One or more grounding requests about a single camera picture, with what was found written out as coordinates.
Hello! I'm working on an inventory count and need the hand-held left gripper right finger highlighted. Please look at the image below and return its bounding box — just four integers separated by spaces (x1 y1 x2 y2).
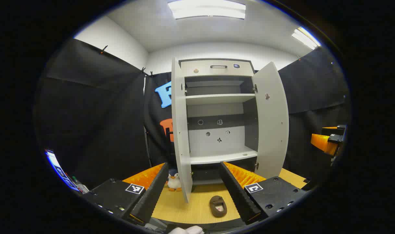
219 161 310 225

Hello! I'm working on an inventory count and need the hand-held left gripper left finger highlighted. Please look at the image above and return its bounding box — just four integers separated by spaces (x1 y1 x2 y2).
84 162 169 226

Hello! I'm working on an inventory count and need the brown fluffy shoe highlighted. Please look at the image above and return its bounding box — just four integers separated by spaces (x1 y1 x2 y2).
209 195 227 217

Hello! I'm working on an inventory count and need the white shoe cabinet door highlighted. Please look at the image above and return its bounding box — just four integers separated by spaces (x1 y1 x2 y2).
171 58 193 203
251 62 289 179

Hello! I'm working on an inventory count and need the white shoe cabinet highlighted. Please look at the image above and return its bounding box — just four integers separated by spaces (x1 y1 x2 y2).
179 58 259 186

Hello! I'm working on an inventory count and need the white cabinet drawer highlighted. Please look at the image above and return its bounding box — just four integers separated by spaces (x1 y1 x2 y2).
180 59 255 77

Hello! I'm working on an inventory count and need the penguin plush toy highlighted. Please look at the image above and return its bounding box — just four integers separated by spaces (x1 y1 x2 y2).
166 169 182 192

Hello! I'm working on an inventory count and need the black backdrop cloth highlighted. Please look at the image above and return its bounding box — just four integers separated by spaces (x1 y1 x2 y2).
35 38 350 190

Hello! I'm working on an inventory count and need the computer monitor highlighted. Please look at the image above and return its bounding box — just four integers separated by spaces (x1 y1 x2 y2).
45 149 79 191

